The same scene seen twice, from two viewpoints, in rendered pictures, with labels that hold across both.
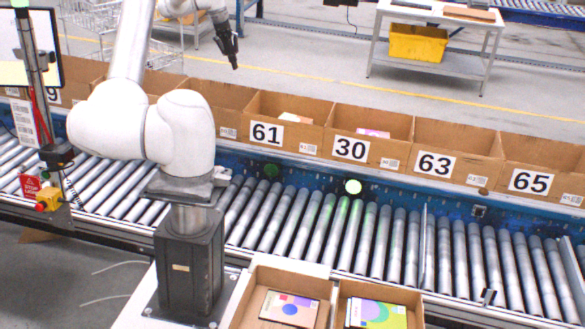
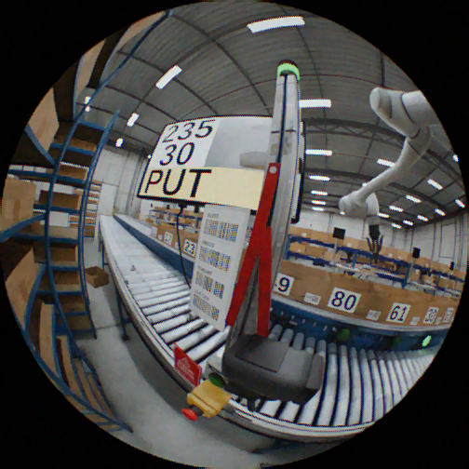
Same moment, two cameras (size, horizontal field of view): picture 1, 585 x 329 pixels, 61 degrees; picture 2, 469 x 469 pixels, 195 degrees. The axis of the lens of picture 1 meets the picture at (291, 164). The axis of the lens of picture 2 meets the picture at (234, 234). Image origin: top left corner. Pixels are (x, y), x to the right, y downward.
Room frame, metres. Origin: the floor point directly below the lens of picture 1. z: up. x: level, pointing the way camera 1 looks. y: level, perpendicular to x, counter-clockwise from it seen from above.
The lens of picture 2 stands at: (1.45, 0.92, 1.22)
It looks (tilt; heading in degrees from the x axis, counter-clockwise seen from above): 3 degrees down; 22
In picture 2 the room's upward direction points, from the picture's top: 12 degrees clockwise
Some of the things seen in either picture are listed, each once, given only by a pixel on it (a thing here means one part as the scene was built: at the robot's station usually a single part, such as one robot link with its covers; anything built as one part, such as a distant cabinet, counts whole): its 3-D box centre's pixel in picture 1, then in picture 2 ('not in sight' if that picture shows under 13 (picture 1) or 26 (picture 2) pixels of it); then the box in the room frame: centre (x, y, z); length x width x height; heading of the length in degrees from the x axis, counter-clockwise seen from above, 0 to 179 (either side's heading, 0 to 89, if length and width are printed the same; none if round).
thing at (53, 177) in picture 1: (47, 173); (221, 376); (1.60, 0.94, 0.95); 0.07 x 0.03 x 0.07; 79
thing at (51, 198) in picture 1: (57, 201); (220, 410); (1.57, 0.91, 0.84); 0.15 x 0.09 x 0.07; 79
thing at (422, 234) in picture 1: (422, 243); not in sight; (1.61, -0.57, 0.76); 0.46 x 0.01 x 0.09; 169
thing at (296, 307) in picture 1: (290, 309); not in sight; (1.19, -0.04, 0.76); 0.19 x 0.14 x 0.02; 80
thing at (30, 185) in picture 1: (38, 188); (194, 374); (1.62, 1.01, 0.85); 0.16 x 0.01 x 0.13; 79
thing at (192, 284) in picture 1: (191, 260); not in sight; (1.23, 0.30, 0.91); 0.26 x 0.26 x 0.33; 81
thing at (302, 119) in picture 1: (294, 126); not in sight; (2.24, 0.01, 0.92); 0.16 x 0.11 x 0.07; 71
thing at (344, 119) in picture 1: (368, 136); (426, 309); (2.12, -0.35, 0.96); 0.39 x 0.29 x 0.17; 79
